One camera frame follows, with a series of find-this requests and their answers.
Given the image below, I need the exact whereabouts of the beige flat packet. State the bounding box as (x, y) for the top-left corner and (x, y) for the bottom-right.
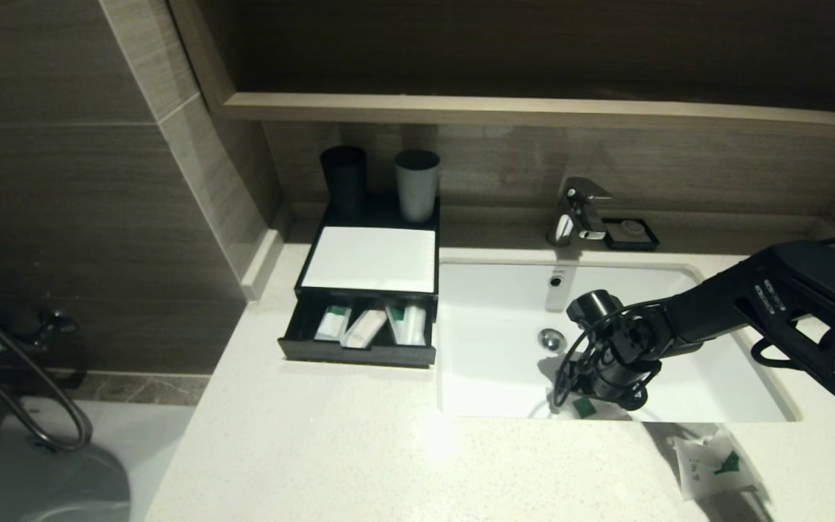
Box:
(343, 309), (388, 349)

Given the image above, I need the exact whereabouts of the white bathtub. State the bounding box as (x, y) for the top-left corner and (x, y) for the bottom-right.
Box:
(0, 391), (197, 522)

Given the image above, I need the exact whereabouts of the white tube packet green label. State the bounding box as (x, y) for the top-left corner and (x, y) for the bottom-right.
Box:
(315, 304), (352, 341)

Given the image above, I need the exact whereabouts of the black cup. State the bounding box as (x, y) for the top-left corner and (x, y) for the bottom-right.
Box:
(320, 145), (368, 215)

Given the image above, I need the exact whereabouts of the wooden wall shelf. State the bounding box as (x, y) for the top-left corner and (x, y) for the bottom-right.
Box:
(223, 91), (835, 142)

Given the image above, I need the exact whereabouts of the chrome bathtub mixer tap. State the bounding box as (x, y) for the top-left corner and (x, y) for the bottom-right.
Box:
(0, 308), (83, 396)

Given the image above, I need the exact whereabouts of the metal shower hose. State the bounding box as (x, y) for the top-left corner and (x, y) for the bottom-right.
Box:
(0, 290), (94, 452)

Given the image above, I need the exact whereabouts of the black soap dish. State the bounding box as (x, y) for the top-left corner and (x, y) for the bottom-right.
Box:
(604, 217), (662, 252)

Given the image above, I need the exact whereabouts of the long packet large green label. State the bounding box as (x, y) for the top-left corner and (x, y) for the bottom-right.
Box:
(385, 301), (410, 345)

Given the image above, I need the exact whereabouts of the chrome sink faucet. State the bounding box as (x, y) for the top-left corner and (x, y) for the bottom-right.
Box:
(547, 176), (615, 245)

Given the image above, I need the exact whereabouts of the grey cup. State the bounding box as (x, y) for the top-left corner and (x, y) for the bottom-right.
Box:
(395, 149), (441, 223)

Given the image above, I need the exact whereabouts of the crumpled shower cap packet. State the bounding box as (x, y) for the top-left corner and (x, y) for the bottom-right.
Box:
(673, 429), (759, 502)

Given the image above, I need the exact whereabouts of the small packet with pink item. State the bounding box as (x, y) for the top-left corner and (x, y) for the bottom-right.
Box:
(568, 395), (625, 421)

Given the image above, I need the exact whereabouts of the black box drawer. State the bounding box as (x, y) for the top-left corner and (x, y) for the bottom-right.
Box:
(278, 289), (438, 369)

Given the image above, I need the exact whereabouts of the white sink basin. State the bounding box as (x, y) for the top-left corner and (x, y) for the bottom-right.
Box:
(437, 250), (801, 425)

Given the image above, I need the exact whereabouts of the black amenity box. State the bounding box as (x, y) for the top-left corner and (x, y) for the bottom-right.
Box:
(293, 194), (441, 305)

